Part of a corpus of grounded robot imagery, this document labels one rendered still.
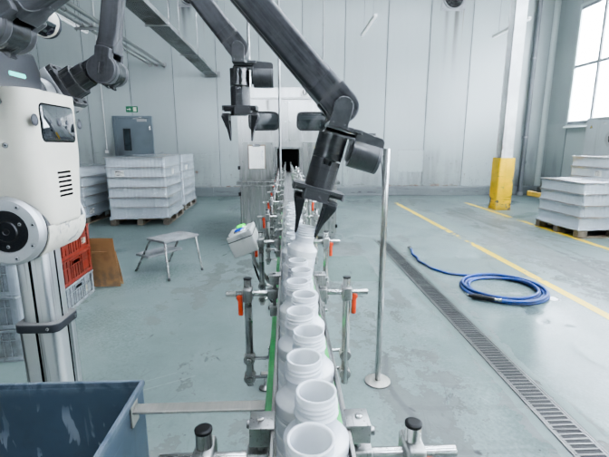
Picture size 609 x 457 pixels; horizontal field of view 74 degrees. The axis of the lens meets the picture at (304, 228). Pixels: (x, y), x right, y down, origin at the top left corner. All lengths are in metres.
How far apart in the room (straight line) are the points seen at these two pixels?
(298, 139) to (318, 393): 5.16
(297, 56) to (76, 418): 0.78
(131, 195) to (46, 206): 6.47
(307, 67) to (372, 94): 10.53
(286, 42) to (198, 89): 10.54
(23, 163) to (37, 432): 0.55
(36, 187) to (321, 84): 0.67
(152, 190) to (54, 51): 6.08
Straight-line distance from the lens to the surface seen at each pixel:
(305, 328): 0.50
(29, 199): 1.09
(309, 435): 0.35
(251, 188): 5.54
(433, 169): 11.73
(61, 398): 0.92
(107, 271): 4.40
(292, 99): 5.54
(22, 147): 1.07
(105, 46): 1.31
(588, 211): 7.30
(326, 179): 0.77
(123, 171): 7.53
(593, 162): 8.63
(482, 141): 12.22
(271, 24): 0.79
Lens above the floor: 1.38
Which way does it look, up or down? 12 degrees down
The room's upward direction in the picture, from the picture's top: straight up
